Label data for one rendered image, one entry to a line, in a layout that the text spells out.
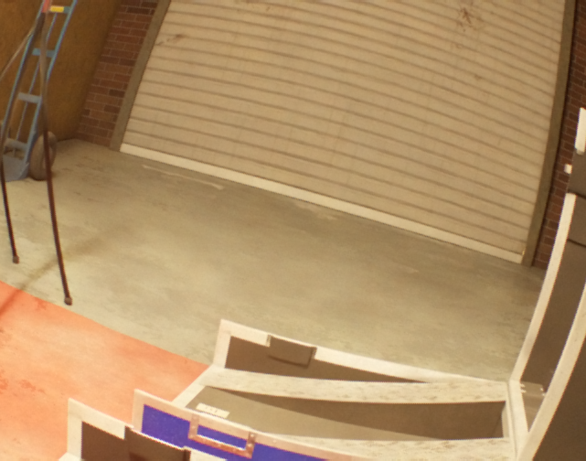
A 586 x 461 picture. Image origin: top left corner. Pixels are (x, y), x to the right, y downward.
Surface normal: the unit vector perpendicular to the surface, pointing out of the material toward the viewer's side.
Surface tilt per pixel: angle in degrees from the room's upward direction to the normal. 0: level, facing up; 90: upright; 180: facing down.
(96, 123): 90
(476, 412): 90
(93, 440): 90
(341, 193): 90
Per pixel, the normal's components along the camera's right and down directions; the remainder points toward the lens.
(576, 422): -0.15, 0.11
